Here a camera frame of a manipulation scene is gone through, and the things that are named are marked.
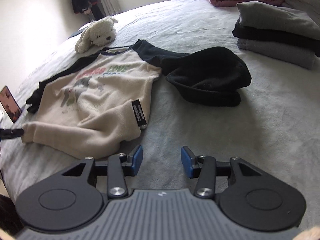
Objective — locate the black and cream raglan sweatshirt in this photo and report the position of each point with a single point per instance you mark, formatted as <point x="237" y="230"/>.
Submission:
<point x="104" y="99"/>

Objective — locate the dark clothes hanging on rack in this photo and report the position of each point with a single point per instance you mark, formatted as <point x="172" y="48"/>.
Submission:
<point x="87" y="7"/>

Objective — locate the white plush dog toy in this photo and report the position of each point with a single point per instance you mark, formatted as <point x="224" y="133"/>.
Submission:
<point x="98" y="33"/>

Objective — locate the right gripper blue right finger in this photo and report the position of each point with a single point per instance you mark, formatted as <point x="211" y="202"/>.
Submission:
<point x="202" y="168"/>

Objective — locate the grey folded garment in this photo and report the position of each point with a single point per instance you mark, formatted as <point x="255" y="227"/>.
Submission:
<point x="264" y="16"/>
<point x="299" y="56"/>

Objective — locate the black folded garment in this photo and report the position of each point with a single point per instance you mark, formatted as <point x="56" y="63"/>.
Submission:
<point x="268" y="35"/>

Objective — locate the top grey folded garment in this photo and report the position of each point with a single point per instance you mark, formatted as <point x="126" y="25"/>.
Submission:
<point x="264" y="16"/>

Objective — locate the bottom grey folded garment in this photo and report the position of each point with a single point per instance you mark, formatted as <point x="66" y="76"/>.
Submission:
<point x="299" y="56"/>

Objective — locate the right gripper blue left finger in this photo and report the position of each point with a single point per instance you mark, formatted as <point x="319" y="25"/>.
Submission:
<point x="122" y="165"/>

